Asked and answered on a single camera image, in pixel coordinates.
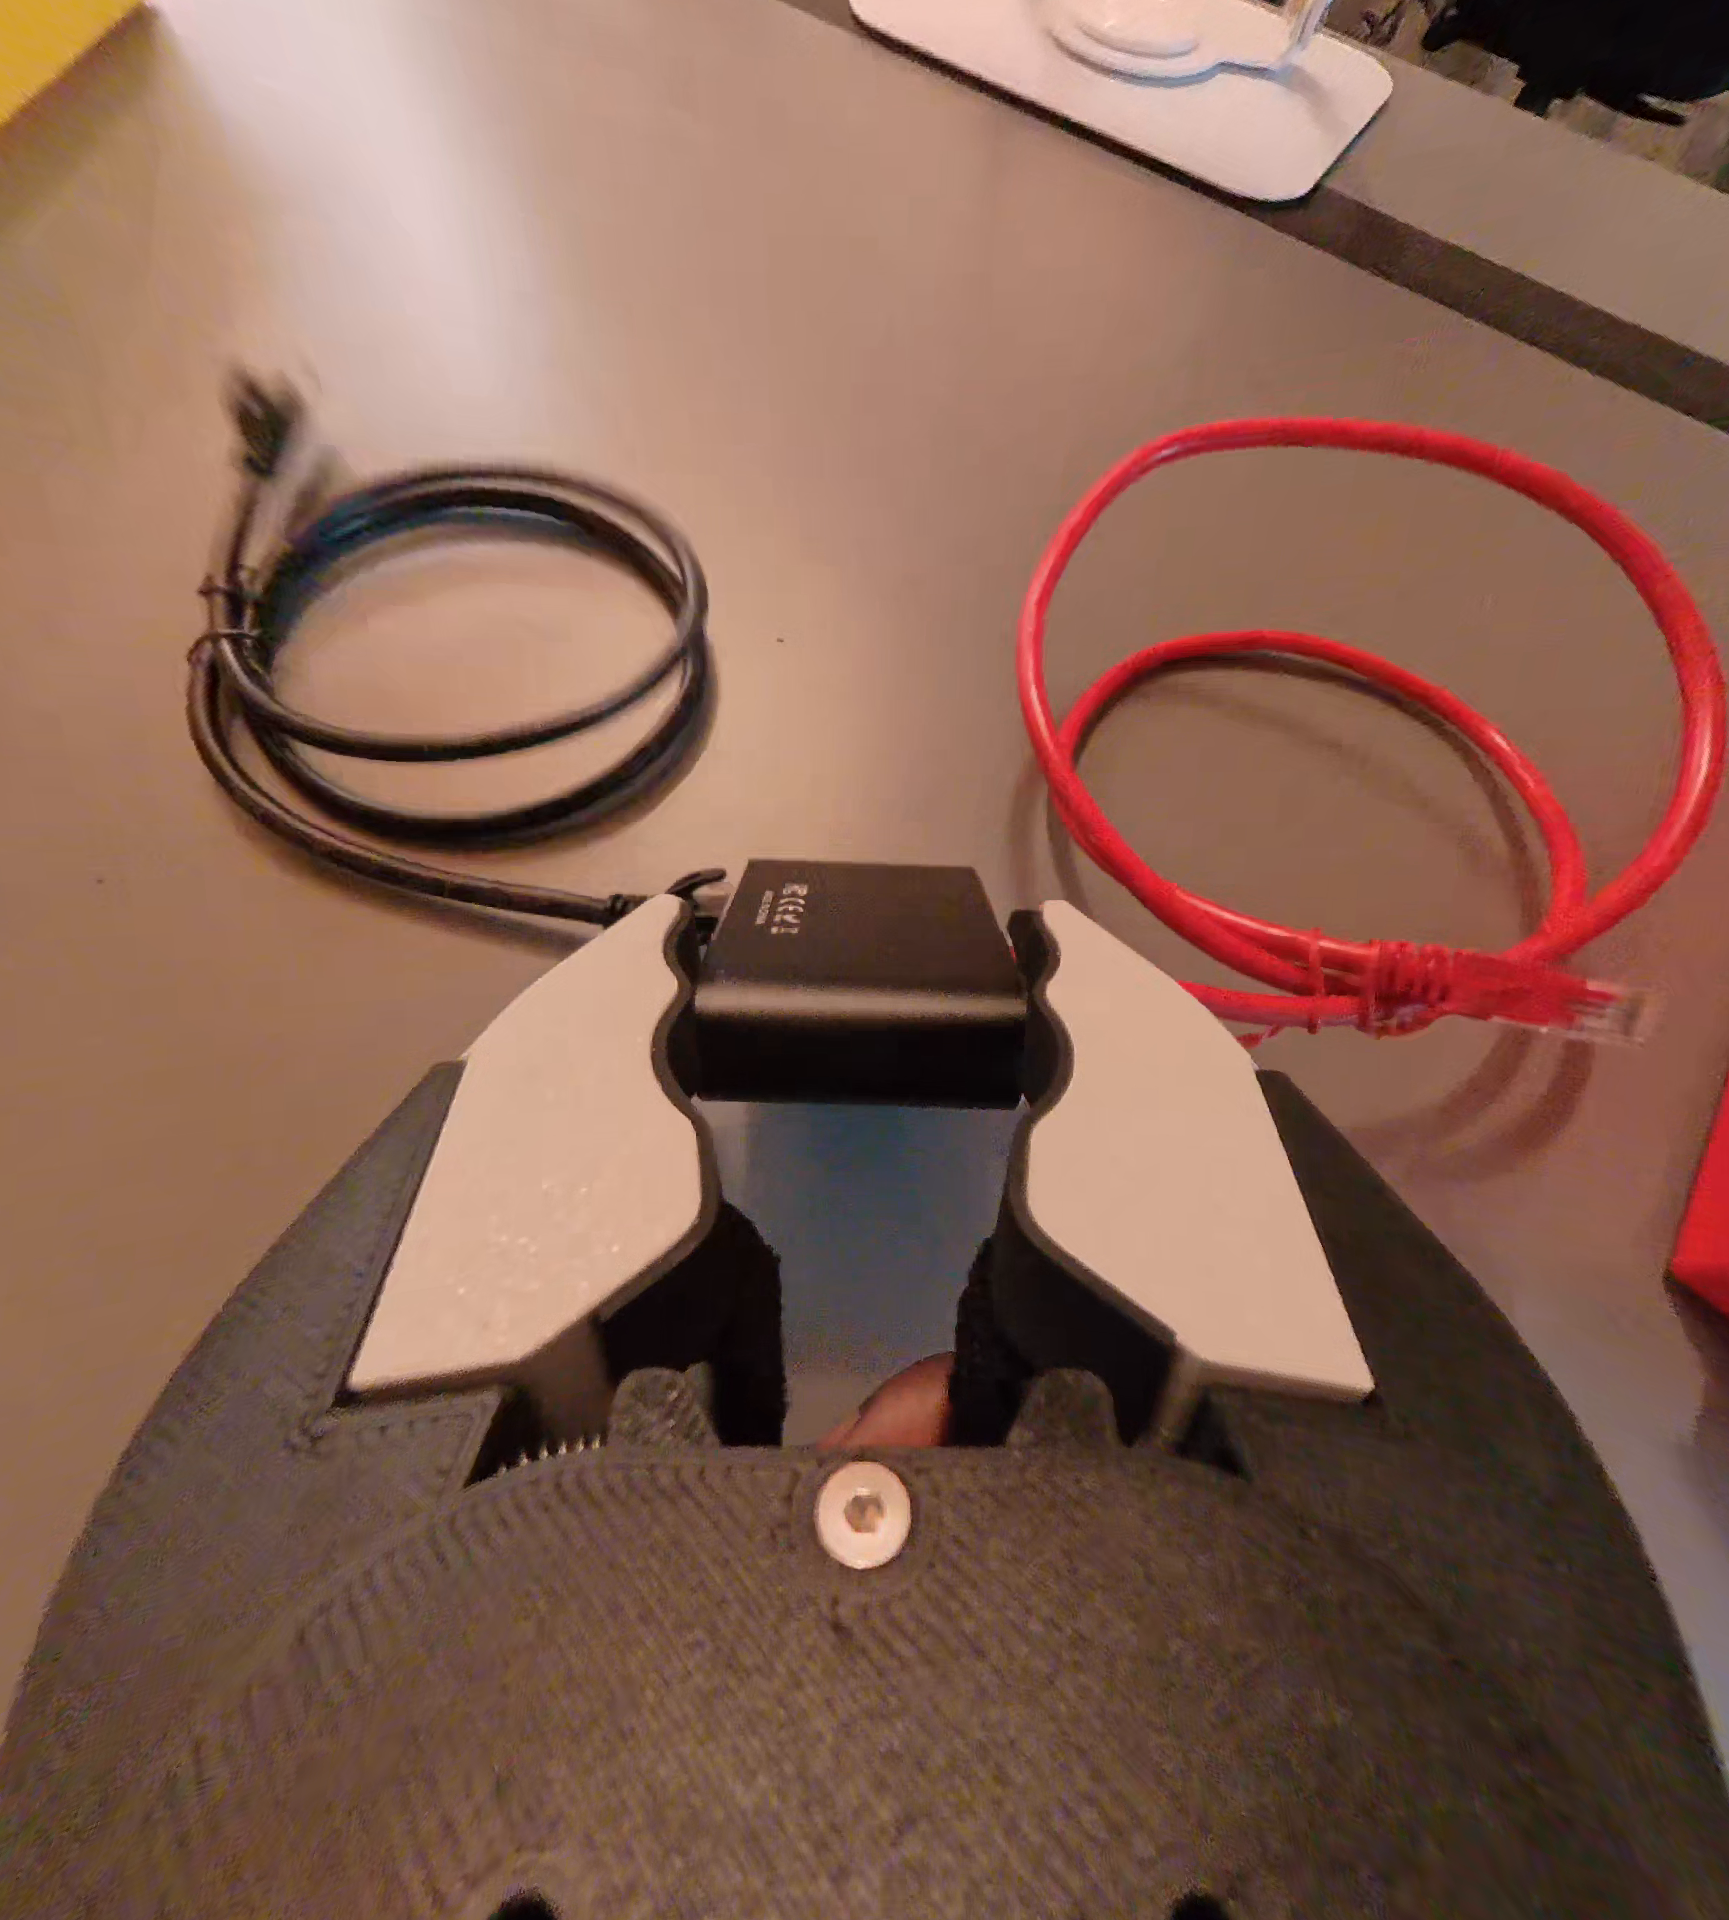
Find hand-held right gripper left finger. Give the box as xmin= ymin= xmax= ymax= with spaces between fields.
xmin=345 ymin=896 xmax=728 ymax=1438

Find red ethernet cable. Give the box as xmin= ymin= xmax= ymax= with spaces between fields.
xmin=1015 ymin=417 xmax=1729 ymax=1052

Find black ethernet hub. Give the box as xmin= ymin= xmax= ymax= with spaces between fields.
xmin=691 ymin=858 xmax=1028 ymax=1108

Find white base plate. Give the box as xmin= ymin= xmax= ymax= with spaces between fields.
xmin=848 ymin=0 xmax=1401 ymax=204

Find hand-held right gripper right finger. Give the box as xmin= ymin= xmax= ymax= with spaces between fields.
xmin=999 ymin=897 xmax=1375 ymax=1438

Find black ethernet cable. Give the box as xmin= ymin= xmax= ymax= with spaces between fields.
xmin=186 ymin=358 xmax=728 ymax=927

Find person's right hand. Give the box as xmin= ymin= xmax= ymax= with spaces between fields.
xmin=818 ymin=1351 xmax=961 ymax=1450

